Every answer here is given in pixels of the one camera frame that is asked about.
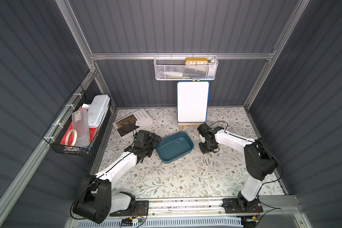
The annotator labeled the teal plastic tray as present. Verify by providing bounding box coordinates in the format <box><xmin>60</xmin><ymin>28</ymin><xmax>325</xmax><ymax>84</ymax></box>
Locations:
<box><xmin>156</xmin><ymin>132</ymin><xmax>194</xmax><ymax>163</ymax></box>

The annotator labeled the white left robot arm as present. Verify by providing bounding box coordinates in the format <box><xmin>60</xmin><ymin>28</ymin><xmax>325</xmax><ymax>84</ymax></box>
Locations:
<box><xmin>69</xmin><ymin>130</ymin><xmax>162</xmax><ymax>224</ymax></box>

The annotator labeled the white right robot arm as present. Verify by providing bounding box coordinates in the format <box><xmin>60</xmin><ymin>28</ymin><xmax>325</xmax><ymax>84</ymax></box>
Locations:
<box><xmin>197</xmin><ymin>123</ymin><xmax>281</xmax><ymax>206</ymax></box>

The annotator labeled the translucent plastic box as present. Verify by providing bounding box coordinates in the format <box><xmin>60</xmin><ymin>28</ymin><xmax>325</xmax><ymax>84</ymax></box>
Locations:
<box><xmin>72</xmin><ymin>108</ymin><xmax>90</xmax><ymax>147</ymax></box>

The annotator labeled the interior design trends magazine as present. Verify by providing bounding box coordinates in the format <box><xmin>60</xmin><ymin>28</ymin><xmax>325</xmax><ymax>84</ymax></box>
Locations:
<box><xmin>113</xmin><ymin>109</ymin><xmax>153</xmax><ymax>140</ymax></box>

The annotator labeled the small wooden easel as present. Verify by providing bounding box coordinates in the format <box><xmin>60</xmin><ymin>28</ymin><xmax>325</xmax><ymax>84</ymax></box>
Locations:
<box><xmin>178</xmin><ymin>122</ymin><xmax>204</xmax><ymax>132</ymax></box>

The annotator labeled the blue framed whiteboard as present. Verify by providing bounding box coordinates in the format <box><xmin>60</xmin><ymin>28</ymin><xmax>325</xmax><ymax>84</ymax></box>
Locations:
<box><xmin>177</xmin><ymin>81</ymin><xmax>210</xmax><ymax>123</ymax></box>

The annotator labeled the white plastic case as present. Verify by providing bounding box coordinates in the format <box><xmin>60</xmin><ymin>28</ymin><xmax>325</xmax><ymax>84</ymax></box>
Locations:
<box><xmin>87</xmin><ymin>95</ymin><xmax>110</xmax><ymax>128</ymax></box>

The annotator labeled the white tape roll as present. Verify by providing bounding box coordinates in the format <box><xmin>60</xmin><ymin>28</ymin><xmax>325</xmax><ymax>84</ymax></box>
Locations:
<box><xmin>65</xmin><ymin>129</ymin><xmax>78</xmax><ymax>146</ymax></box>

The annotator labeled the yellow clock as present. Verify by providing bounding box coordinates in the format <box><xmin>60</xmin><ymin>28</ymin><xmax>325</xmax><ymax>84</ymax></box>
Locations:
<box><xmin>185</xmin><ymin>57</ymin><xmax>209</xmax><ymax>66</ymax></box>

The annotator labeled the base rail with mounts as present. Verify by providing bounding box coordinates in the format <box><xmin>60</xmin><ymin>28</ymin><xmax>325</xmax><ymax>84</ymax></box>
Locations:
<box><xmin>109</xmin><ymin>196</ymin><xmax>300</xmax><ymax>220</ymax></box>

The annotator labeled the white mesh wall basket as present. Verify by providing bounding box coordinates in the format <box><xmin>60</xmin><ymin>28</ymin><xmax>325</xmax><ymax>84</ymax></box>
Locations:
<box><xmin>154</xmin><ymin>57</ymin><xmax>219</xmax><ymax>81</ymax></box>

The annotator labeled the black wire wall basket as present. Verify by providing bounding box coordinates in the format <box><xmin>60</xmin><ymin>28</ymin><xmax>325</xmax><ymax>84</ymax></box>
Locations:
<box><xmin>43</xmin><ymin>86</ymin><xmax>112</xmax><ymax>157</ymax></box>

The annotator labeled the aluminium frame rail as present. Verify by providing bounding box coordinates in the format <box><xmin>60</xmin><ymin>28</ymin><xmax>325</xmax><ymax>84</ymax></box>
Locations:
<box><xmin>90</xmin><ymin>53</ymin><xmax>274</xmax><ymax>60</ymax></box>

